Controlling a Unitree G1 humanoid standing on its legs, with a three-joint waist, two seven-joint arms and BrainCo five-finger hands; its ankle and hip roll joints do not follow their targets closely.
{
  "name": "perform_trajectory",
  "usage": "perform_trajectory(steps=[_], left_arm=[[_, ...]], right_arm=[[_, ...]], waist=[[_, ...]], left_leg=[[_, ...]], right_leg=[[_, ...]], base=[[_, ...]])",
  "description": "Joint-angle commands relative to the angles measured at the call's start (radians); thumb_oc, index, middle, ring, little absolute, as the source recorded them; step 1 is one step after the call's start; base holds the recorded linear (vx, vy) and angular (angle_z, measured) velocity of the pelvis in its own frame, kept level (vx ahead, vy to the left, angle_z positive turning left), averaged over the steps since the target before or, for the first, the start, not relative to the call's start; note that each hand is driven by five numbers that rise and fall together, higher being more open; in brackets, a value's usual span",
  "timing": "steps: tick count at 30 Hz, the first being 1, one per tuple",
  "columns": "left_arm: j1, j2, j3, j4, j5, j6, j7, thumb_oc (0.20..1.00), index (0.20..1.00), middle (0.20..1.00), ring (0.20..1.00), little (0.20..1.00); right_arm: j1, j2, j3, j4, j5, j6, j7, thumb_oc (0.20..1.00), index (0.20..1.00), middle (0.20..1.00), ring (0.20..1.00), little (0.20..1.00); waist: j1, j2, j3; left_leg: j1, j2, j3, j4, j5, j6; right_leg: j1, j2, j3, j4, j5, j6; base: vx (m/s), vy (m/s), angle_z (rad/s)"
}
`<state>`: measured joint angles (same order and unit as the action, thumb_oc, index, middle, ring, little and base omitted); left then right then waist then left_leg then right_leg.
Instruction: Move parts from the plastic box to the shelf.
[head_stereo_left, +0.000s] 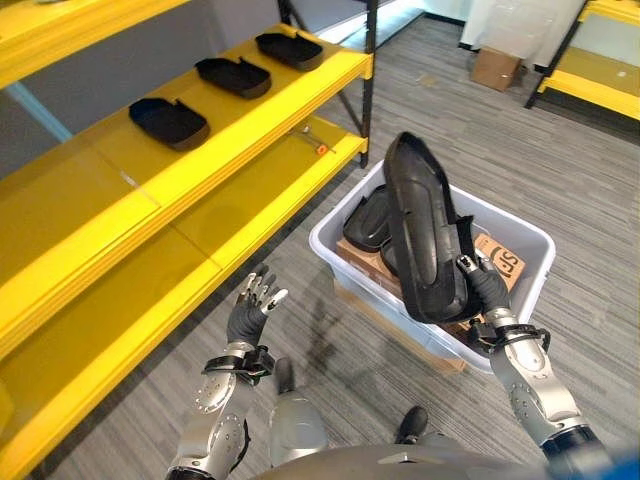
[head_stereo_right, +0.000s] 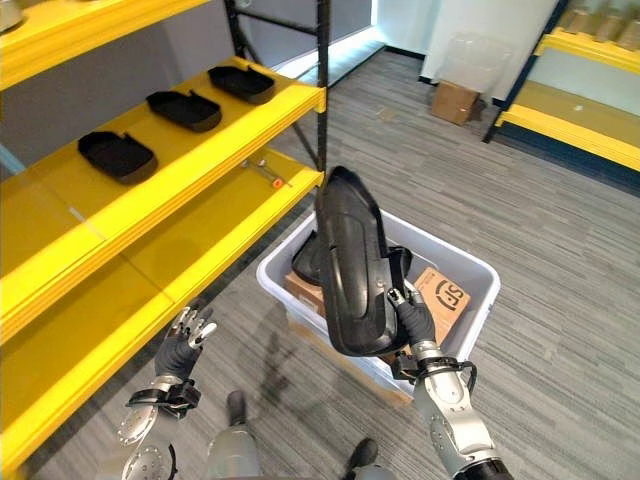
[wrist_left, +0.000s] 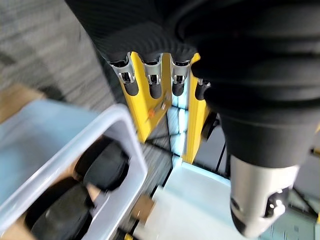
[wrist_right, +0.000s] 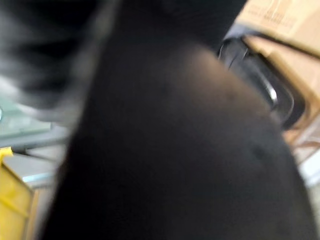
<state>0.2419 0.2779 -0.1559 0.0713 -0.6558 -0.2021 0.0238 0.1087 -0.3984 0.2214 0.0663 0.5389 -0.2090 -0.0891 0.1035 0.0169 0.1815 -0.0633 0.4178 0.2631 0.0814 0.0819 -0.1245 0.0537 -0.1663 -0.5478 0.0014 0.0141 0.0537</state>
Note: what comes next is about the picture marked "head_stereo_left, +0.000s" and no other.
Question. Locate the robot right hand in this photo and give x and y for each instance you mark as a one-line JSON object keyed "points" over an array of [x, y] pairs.
{"points": [[487, 287]]}

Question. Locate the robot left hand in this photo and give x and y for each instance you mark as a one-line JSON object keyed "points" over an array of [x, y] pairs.
{"points": [[246, 315]]}

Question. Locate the black sole-shaped part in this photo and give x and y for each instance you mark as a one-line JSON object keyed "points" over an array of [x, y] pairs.
{"points": [[425, 235], [234, 76], [291, 50], [369, 220], [389, 260], [169, 122]]}

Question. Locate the robot right silver arm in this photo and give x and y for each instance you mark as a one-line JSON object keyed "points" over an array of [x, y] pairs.
{"points": [[540, 390]]}

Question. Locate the robot left silver arm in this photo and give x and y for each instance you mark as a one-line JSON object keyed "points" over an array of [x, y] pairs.
{"points": [[220, 410]]}

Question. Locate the printed brown cardboard box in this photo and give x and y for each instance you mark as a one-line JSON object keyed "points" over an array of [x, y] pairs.
{"points": [[505, 260]]}

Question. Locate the grey plastic box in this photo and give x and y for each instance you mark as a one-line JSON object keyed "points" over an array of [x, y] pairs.
{"points": [[520, 235]]}

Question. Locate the yellow metal shelf rack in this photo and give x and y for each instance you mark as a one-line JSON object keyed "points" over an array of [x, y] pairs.
{"points": [[150, 200], [590, 75]]}

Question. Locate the small brown cardboard box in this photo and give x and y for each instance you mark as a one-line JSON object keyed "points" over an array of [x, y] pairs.
{"points": [[495, 67]]}

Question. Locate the robot left leg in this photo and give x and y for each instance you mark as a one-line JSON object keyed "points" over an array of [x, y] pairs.
{"points": [[295, 420]]}

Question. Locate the robot leg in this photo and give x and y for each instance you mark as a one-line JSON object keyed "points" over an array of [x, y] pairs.
{"points": [[295, 420], [415, 425]]}

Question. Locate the robot right leg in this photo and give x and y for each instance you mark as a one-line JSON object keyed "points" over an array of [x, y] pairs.
{"points": [[415, 425]]}

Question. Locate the robot grey torso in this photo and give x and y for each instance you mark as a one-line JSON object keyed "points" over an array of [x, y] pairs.
{"points": [[400, 462]]}

